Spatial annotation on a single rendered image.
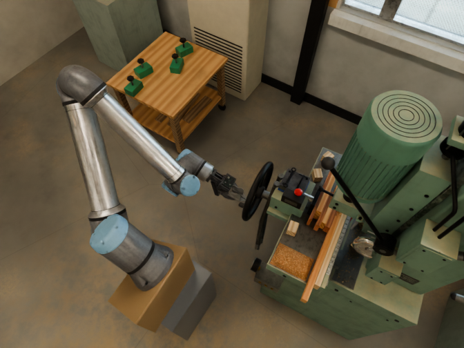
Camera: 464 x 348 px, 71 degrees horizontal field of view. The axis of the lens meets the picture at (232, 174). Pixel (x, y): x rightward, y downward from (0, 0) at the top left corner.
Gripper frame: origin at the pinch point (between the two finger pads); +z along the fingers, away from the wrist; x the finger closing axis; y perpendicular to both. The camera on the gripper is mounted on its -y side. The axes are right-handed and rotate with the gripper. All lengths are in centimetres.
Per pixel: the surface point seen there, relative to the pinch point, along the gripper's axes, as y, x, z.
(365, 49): 5, 139, 21
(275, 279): 3.5, -25.9, 29.9
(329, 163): 78, -14, 2
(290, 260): 33.9, -25.3, 20.8
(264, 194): 16.3, 0.3, 4.8
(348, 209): 48, -2, 27
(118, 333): -78, -80, -13
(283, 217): 24.5, -7.9, 14.3
